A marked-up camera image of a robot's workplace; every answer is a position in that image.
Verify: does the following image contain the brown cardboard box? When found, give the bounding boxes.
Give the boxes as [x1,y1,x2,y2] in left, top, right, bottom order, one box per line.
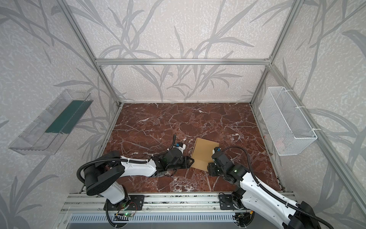
[191,138,219,172]

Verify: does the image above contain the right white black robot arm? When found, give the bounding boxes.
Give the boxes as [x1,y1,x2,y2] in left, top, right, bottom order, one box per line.
[207,147,321,229]

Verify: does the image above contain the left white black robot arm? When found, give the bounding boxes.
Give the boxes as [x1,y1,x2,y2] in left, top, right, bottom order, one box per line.
[76,144,194,204]

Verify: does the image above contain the small green lit circuit board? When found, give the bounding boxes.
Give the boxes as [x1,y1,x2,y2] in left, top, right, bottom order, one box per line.
[114,212,135,221]

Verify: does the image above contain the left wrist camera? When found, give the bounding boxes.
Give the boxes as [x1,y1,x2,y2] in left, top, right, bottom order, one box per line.
[174,142,186,153]

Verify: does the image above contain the left black corrugated cable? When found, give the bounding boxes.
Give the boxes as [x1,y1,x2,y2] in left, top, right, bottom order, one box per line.
[76,134,177,185]

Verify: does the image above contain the black corrugated cable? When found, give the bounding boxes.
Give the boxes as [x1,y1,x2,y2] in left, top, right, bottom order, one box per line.
[221,145,335,229]
[76,134,177,185]

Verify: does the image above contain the right black corrugated cable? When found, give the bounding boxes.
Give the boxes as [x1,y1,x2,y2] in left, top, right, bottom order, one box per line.
[221,145,335,229]

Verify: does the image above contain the white wire mesh basket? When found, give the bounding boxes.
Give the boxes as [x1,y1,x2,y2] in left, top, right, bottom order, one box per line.
[259,86,317,156]

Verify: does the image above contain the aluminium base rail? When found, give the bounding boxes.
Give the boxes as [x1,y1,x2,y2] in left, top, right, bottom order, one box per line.
[60,192,221,214]

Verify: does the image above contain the aluminium frame structure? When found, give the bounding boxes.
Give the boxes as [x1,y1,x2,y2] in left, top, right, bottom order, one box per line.
[57,1,366,214]

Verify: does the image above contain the clear acrylic wall tray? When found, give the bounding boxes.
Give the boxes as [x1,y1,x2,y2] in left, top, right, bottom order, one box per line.
[9,89,93,156]

